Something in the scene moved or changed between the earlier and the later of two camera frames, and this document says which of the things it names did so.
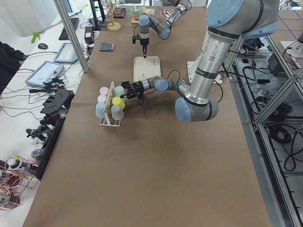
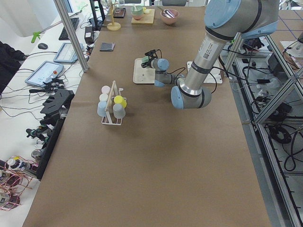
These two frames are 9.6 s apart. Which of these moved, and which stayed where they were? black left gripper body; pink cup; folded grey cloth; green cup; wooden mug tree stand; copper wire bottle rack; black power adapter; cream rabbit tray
Moved: green cup; black left gripper body
Stayed: cream rabbit tray; copper wire bottle rack; pink cup; wooden mug tree stand; black power adapter; folded grey cloth
